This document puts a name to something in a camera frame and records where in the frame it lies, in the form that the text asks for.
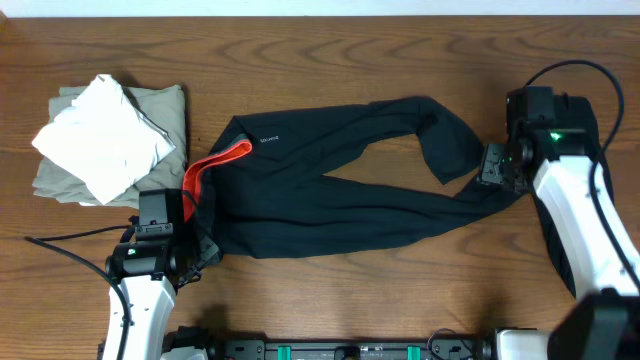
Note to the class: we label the grey-green folded garment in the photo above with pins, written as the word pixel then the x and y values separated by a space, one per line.
pixel 166 108

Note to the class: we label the white folded shirt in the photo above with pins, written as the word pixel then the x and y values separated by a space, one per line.
pixel 103 140

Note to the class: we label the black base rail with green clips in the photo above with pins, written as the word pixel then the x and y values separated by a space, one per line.
pixel 350 350

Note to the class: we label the black folded garment at right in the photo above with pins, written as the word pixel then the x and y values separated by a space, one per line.
pixel 577 215

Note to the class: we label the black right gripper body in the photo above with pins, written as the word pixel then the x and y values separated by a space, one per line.
pixel 494 167

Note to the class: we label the black leggings with red waistband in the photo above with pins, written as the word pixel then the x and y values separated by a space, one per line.
pixel 267 189

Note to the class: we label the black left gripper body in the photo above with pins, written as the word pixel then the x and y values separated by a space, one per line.
pixel 197 251

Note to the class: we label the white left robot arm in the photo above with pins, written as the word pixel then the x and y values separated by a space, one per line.
pixel 140 309

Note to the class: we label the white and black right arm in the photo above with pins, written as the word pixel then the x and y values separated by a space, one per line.
pixel 603 325

